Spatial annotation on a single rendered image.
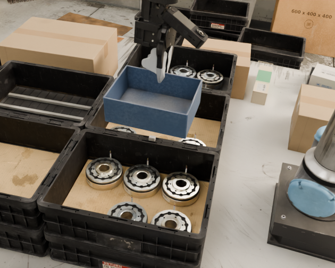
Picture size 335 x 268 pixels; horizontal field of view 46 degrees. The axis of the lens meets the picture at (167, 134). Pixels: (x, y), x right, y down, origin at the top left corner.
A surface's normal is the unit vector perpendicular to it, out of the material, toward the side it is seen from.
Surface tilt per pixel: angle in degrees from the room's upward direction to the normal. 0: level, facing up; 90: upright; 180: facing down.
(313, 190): 99
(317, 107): 0
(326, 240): 90
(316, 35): 73
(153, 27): 82
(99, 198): 0
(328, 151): 90
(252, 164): 0
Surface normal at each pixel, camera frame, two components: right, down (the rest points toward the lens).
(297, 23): -0.26, 0.37
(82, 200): 0.05, -0.78
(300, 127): -0.30, 0.59
